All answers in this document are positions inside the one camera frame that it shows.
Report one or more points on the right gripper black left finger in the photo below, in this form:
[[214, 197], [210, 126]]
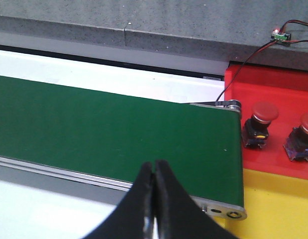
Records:
[[133, 217]]

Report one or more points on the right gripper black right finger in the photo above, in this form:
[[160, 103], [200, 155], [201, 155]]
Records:
[[178, 216]]

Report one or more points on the red push button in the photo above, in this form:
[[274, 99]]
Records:
[[296, 145], [255, 130]]

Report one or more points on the green conveyor belt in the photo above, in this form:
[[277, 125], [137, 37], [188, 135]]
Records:
[[111, 135]]

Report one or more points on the yellow plate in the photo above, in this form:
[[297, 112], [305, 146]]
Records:
[[276, 206]]

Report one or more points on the conveyor end roller pulley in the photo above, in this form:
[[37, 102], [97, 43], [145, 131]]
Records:
[[230, 105]]

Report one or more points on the red plate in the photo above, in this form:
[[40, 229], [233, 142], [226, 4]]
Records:
[[288, 91]]

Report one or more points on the small green circuit board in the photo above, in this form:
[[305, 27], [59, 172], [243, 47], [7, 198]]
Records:
[[281, 38]]

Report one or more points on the aluminium conveyor frame rail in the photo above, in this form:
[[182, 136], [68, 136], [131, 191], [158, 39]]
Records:
[[210, 207]]

